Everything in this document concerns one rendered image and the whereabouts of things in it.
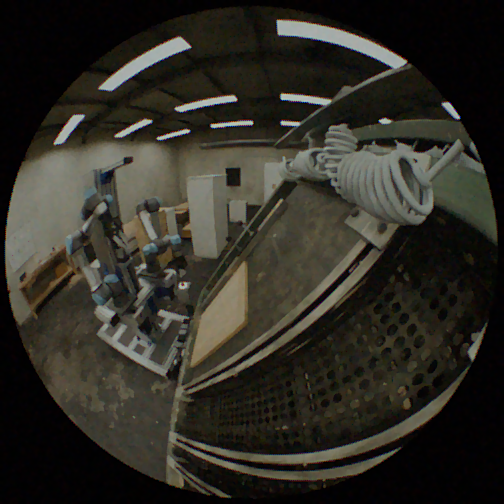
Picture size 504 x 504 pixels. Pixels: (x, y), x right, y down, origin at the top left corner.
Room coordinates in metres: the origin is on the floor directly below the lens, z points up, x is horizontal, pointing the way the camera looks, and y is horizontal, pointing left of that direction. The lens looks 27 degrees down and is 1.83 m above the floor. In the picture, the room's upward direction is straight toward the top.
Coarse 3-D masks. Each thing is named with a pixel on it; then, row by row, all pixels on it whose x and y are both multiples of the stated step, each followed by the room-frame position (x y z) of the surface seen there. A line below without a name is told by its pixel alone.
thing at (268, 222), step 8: (280, 208) 0.91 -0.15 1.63; (272, 216) 0.91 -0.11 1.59; (264, 224) 0.90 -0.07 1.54; (272, 224) 0.91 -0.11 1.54; (264, 232) 0.90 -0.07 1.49; (256, 240) 0.90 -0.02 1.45; (248, 248) 0.90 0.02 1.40; (240, 256) 0.90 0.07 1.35; (232, 264) 0.91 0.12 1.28; (240, 264) 0.90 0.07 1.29; (232, 272) 0.90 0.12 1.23; (224, 280) 0.90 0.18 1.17; (216, 288) 0.89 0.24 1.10; (208, 296) 0.91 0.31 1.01; (208, 304) 0.89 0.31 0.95
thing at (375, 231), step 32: (352, 224) 0.23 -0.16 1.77; (384, 224) 0.17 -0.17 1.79; (352, 256) 0.22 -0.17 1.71; (384, 256) 0.18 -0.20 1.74; (320, 288) 0.22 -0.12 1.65; (352, 288) 0.18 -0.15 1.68; (288, 320) 0.22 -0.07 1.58; (320, 320) 0.17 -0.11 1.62; (256, 352) 0.21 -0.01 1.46; (288, 352) 0.17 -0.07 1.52; (192, 384) 0.20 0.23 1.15; (224, 384) 0.17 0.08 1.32
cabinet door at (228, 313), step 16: (240, 272) 0.77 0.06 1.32; (224, 288) 0.81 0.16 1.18; (240, 288) 0.62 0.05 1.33; (224, 304) 0.65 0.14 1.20; (240, 304) 0.51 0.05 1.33; (208, 320) 0.67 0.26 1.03; (224, 320) 0.52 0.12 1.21; (240, 320) 0.42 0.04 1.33; (208, 336) 0.52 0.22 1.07; (224, 336) 0.41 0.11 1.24; (208, 352) 0.40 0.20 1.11
